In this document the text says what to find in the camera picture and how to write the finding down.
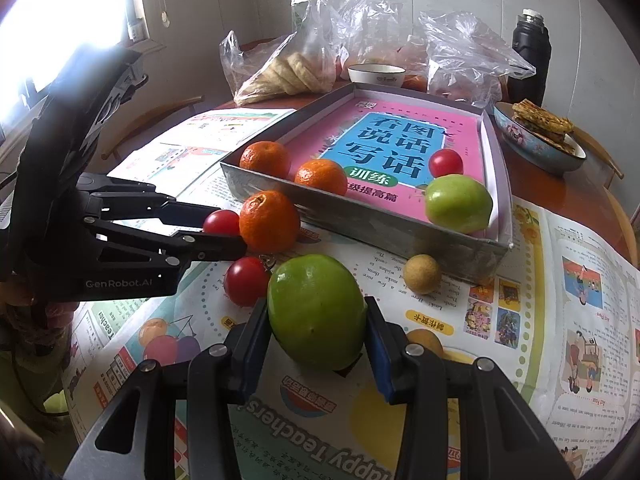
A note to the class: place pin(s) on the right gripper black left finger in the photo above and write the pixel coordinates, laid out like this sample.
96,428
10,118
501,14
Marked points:
247,344

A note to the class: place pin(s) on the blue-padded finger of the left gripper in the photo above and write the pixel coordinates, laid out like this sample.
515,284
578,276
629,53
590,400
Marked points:
110,198

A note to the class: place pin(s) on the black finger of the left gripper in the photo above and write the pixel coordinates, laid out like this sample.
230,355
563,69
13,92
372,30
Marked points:
125,245

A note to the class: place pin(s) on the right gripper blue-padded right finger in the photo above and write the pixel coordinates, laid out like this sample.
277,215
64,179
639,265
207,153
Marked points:
385,345

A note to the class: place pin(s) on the tan longan fruit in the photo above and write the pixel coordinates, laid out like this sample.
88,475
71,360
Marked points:
427,340
422,274

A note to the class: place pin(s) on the red cherry tomato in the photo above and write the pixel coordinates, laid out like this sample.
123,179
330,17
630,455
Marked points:
445,161
222,222
246,281

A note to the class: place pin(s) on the green jujube fruit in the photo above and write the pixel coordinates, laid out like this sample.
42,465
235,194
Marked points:
458,203
317,312

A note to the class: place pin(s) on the small orange tangerine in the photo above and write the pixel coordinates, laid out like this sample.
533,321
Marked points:
269,223

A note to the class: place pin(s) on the large orange tangerine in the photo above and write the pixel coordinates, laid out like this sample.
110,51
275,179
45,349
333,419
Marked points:
324,175

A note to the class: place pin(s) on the operator left hand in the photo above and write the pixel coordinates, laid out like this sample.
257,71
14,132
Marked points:
36,321

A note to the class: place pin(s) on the wooden chair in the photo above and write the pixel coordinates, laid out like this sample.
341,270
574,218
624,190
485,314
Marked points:
146,121
261,47
593,146

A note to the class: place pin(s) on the newspaper sheet left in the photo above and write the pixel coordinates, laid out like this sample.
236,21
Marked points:
179,156

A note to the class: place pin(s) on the orange tangerine in tray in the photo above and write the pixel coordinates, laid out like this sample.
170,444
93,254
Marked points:
267,157

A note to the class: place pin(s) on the grey cardboard box tray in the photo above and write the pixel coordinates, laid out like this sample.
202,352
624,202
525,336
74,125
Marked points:
471,257

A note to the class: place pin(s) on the red cherry tomato in tray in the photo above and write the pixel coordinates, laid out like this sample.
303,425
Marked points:
445,161

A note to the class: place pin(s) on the pink Chinese workbook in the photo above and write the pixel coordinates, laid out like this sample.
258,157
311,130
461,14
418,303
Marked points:
384,146

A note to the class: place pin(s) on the window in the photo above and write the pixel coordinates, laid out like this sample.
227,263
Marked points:
39,36

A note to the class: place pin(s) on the wooden chair back left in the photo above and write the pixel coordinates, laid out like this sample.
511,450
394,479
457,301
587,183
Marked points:
261,47

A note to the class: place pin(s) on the plastic bag of flatbreads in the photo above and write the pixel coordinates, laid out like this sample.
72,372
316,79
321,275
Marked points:
303,63

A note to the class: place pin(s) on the blue floral bowl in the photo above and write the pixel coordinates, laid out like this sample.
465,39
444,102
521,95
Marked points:
555,158

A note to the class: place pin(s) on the white ceramic bowl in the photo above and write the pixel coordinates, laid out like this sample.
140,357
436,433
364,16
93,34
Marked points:
377,73

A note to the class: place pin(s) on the stack of fried pancakes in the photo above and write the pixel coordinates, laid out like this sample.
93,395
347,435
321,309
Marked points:
553,128

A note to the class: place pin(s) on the wooden chair right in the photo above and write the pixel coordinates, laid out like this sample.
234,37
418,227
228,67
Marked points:
593,146

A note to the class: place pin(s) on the clear plastic bag middle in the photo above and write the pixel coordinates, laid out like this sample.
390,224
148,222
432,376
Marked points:
367,31

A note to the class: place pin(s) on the clear plastic bag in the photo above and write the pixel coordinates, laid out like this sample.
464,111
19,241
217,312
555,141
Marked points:
467,61
367,31

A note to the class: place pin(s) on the clear plastic bag right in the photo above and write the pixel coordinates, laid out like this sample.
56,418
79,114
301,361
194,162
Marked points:
467,61

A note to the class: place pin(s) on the black thermos bottle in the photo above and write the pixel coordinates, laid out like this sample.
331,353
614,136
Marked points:
531,40

